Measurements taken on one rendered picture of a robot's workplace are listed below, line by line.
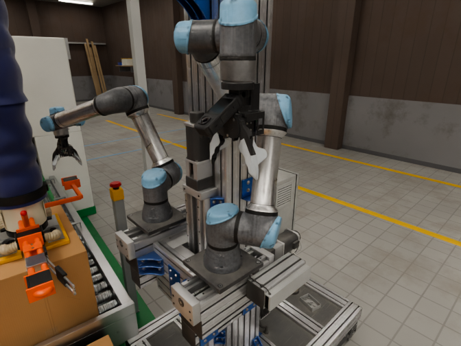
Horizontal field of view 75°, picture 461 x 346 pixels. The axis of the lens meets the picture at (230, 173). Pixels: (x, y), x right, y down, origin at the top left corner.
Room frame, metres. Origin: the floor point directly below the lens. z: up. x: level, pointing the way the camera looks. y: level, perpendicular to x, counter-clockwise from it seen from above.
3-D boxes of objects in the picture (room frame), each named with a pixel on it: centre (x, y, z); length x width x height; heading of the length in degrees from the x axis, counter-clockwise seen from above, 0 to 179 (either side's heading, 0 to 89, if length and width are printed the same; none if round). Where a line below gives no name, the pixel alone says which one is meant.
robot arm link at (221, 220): (0.97, 0.02, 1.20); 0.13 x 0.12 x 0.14; 72
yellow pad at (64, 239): (1.33, 0.90, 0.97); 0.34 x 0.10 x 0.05; 37
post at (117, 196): (1.76, 0.73, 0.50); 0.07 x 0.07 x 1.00; 38
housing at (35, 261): (0.90, 0.70, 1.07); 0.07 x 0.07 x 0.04; 37
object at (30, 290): (0.79, 0.62, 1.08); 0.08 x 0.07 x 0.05; 37
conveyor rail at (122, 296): (2.13, 1.23, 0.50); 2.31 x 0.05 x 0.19; 38
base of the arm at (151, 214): (1.34, 0.36, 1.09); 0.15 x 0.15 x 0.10
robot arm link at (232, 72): (0.67, -0.01, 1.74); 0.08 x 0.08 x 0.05
